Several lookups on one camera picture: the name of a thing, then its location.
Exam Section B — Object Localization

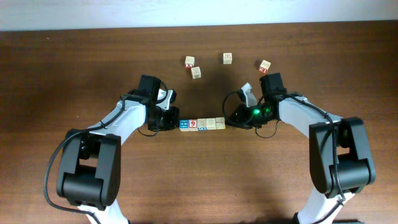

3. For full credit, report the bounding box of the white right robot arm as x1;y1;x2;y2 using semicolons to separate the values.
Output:
224;73;376;223

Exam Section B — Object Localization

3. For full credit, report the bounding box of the red X wooden block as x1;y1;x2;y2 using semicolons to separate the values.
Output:
184;56;195;68

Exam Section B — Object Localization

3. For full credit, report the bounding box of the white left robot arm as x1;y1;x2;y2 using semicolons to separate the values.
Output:
55;75;179;223

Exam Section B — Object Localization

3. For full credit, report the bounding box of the red number 6 block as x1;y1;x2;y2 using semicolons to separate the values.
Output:
188;119;198;131

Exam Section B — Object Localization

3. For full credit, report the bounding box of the plain K wooden block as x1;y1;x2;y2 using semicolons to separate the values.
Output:
191;67;201;79

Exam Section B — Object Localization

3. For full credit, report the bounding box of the yellow wooden block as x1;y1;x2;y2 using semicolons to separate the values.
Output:
215;117;226;129

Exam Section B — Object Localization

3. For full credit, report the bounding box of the green wooden block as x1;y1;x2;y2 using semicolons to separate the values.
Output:
206;118;216;130

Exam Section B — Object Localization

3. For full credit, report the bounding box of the blue letter H block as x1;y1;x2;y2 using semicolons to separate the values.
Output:
179;119;189;131

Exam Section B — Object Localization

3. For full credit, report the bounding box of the blue edged X block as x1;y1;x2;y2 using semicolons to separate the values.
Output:
197;118;207;131

